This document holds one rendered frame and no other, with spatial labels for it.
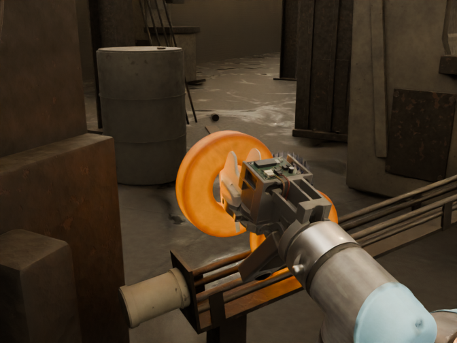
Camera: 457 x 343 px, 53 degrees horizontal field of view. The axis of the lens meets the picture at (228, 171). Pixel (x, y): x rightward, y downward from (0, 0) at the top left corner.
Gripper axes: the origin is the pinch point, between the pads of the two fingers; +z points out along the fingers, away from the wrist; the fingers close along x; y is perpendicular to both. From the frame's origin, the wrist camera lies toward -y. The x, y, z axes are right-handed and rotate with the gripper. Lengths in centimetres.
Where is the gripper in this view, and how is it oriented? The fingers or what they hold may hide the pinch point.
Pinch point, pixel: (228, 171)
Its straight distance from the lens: 68.0
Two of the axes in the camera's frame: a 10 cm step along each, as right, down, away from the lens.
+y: 1.3, -8.5, -5.1
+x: -8.8, 1.4, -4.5
